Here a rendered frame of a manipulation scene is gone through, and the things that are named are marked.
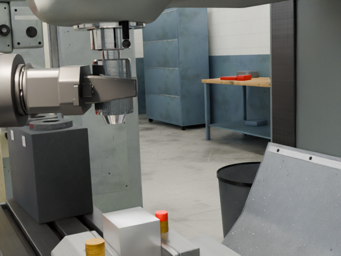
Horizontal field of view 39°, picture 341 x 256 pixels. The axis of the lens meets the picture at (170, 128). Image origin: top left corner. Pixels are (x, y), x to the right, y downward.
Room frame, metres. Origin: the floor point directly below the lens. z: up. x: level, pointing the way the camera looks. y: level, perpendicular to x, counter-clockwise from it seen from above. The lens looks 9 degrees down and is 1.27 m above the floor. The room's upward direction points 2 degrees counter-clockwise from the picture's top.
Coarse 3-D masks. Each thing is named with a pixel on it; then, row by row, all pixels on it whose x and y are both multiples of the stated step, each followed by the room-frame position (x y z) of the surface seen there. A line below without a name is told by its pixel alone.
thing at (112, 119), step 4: (104, 116) 0.58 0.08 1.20; (108, 116) 0.57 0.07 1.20; (112, 116) 0.57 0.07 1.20; (116, 116) 0.57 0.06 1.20; (120, 116) 0.58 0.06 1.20; (124, 116) 0.58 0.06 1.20; (108, 120) 0.58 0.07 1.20; (112, 120) 0.58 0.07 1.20; (116, 120) 0.58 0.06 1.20; (120, 120) 0.58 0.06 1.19; (124, 120) 0.59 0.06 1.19
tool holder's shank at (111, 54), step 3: (102, 51) 0.58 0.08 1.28; (105, 51) 0.58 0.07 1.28; (108, 51) 0.58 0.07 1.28; (111, 51) 0.58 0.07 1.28; (114, 51) 0.58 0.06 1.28; (117, 51) 0.58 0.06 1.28; (102, 54) 0.58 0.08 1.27; (105, 54) 0.58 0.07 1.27; (108, 54) 0.58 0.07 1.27; (111, 54) 0.58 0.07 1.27; (114, 54) 0.58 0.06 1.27; (117, 54) 0.58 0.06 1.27; (120, 54) 0.59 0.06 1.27; (102, 57) 0.58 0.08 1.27; (105, 57) 0.58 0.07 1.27; (108, 57) 0.58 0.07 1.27; (111, 57) 0.58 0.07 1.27; (114, 57) 0.58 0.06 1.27; (117, 57) 0.58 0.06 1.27; (120, 57) 0.59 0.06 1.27
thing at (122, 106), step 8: (96, 72) 0.57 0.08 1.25; (104, 72) 0.57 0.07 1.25; (112, 72) 0.57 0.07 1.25; (120, 72) 0.57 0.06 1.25; (128, 72) 0.58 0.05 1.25; (96, 104) 0.58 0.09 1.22; (104, 104) 0.57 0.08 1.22; (112, 104) 0.57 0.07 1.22; (120, 104) 0.57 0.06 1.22; (128, 104) 0.58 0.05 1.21; (96, 112) 0.58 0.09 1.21; (104, 112) 0.57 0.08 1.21; (112, 112) 0.57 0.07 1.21; (120, 112) 0.57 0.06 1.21; (128, 112) 0.57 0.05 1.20
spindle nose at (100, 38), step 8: (96, 32) 0.57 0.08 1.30; (104, 32) 0.57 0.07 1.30; (112, 32) 0.57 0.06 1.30; (120, 32) 0.57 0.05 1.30; (96, 40) 0.57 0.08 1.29; (104, 40) 0.57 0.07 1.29; (112, 40) 0.57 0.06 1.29; (120, 40) 0.57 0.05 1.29; (96, 48) 0.57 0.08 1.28; (104, 48) 0.57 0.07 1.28; (112, 48) 0.57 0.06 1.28; (120, 48) 0.57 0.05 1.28; (128, 48) 0.58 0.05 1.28
